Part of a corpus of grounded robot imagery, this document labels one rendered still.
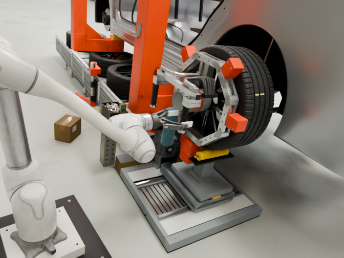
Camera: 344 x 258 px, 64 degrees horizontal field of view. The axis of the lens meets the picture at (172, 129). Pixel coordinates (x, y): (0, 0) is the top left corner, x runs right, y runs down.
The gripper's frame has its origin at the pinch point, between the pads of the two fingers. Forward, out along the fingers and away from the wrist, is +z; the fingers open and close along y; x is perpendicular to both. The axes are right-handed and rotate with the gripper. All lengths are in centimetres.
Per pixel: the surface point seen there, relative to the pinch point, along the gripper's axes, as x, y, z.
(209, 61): 26.8, -15.5, 21.9
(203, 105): 1.4, -10.0, 20.7
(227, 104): 10.6, 8.6, 20.6
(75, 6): 21, -257, 6
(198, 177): -59, -13, 36
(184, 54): 24, -39, 21
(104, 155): -72, -77, -13
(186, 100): 10.9, 0.5, -1.1
